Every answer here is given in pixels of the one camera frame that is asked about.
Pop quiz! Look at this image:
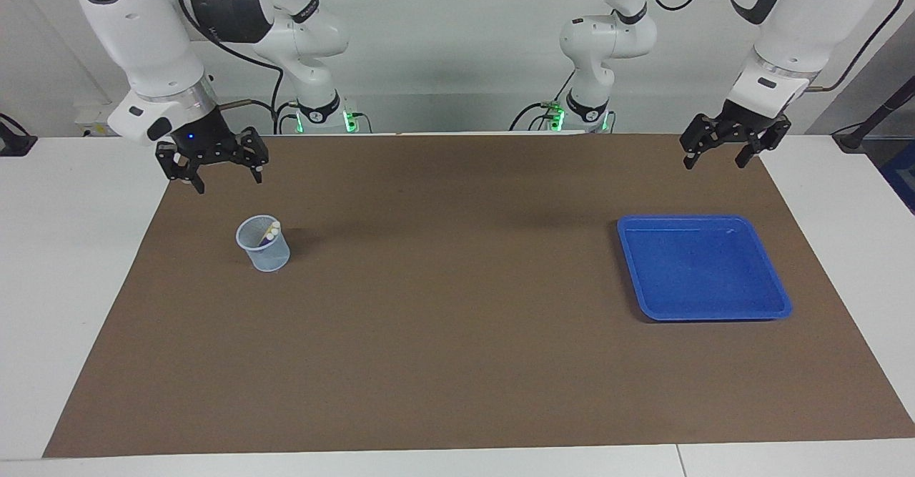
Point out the brown table mat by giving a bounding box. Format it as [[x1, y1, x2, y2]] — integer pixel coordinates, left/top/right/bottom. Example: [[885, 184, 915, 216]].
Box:
[[43, 132, 915, 458]]

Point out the black stand pole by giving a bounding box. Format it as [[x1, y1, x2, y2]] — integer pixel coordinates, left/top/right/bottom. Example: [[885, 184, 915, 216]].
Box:
[[833, 77, 915, 152]]

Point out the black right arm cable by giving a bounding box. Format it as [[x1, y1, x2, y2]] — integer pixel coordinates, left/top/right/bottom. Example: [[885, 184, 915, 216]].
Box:
[[175, 0, 301, 134]]

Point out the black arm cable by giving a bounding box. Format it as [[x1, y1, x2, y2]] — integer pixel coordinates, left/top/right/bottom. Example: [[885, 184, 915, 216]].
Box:
[[175, 0, 301, 134], [640, 0, 907, 93]]

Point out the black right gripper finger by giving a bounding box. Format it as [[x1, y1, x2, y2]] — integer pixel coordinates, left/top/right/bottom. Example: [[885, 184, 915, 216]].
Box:
[[236, 127, 270, 184], [156, 141, 208, 195]]

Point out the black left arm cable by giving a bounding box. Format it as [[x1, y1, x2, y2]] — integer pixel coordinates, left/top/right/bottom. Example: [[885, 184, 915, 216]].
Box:
[[640, 0, 907, 93]]

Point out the blue crate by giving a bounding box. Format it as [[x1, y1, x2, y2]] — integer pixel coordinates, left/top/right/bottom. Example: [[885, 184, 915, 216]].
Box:
[[879, 137, 915, 215]]

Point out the blue plastic tray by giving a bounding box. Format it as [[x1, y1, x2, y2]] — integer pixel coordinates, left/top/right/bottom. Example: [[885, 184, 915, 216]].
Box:
[[617, 215, 793, 322]]

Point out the pale blue mesh cup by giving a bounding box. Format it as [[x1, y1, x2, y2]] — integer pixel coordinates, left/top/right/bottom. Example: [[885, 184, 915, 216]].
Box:
[[236, 215, 292, 273]]

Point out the black table clamp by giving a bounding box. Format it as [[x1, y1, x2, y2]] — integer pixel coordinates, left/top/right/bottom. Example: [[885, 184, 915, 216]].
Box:
[[0, 114, 38, 157]]

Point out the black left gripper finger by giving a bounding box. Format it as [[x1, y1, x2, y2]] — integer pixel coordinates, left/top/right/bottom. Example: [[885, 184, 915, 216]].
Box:
[[735, 116, 792, 169], [679, 114, 724, 171]]

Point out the white power box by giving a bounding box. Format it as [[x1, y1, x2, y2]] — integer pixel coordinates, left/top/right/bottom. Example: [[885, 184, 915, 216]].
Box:
[[75, 102, 119, 138]]

